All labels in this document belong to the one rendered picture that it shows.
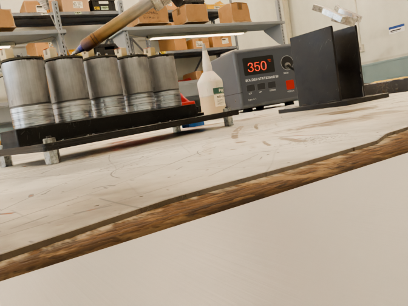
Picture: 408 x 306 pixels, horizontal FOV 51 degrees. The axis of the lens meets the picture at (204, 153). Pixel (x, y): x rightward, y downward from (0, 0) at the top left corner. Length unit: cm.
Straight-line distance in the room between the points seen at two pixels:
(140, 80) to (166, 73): 3
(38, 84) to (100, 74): 5
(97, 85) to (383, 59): 546
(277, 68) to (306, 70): 30
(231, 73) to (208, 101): 13
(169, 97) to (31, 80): 11
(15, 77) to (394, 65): 543
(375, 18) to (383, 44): 32
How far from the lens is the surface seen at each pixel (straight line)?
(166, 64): 34
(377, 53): 575
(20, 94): 28
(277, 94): 69
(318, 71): 39
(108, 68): 31
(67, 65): 29
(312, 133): 17
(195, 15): 320
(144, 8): 29
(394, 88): 50
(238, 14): 342
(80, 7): 462
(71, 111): 29
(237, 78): 67
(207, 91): 56
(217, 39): 527
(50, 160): 23
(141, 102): 32
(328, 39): 38
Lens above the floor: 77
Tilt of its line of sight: 6 degrees down
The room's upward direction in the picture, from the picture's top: 9 degrees counter-clockwise
